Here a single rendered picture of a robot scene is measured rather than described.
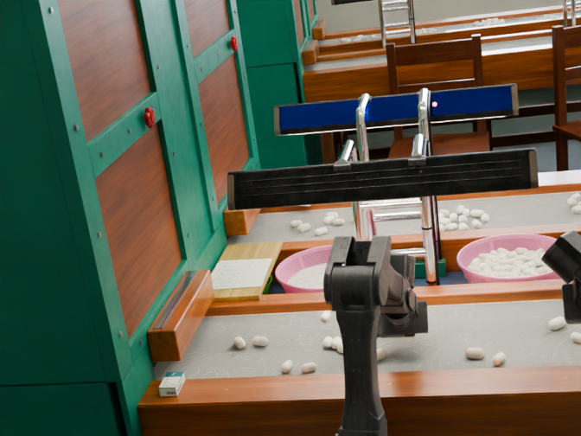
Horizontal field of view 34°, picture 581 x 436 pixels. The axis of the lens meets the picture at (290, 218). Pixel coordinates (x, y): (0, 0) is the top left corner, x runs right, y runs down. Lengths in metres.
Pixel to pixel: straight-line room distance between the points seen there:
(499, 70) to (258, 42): 1.15
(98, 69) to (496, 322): 0.96
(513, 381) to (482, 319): 0.31
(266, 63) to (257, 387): 2.91
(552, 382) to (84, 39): 1.04
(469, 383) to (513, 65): 3.00
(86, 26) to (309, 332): 0.80
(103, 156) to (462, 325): 0.82
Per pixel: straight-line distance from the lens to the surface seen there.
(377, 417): 1.53
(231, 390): 1.83
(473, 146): 4.21
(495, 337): 1.97
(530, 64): 4.63
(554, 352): 1.91
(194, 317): 2.01
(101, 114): 1.80
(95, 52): 1.81
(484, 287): 2.12
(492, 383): 1.76
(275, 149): 4.66
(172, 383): 1.85
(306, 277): 2.33
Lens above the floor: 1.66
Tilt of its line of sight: 20 degrees down
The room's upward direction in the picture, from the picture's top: 8 degrees counter-clockwise
